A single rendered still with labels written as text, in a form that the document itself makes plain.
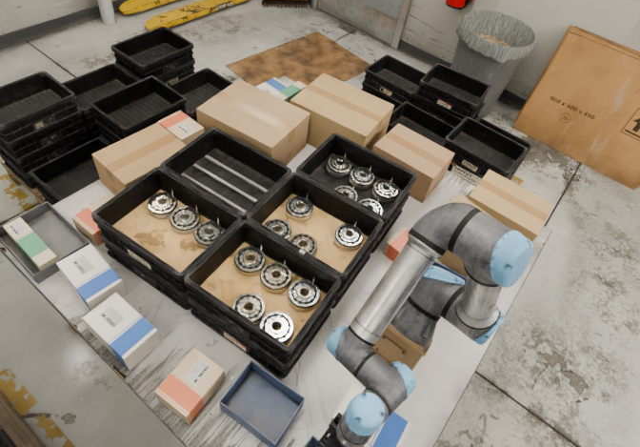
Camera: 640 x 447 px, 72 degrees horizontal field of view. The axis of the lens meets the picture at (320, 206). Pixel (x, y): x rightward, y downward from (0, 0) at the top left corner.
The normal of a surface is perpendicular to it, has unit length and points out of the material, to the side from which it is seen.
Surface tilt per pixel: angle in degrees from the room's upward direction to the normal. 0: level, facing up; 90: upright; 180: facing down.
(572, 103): 76
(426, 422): 0
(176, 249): 0
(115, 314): 0
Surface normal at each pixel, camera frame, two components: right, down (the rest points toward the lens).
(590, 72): -0.58, 0.43
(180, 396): 0.13, -0.65
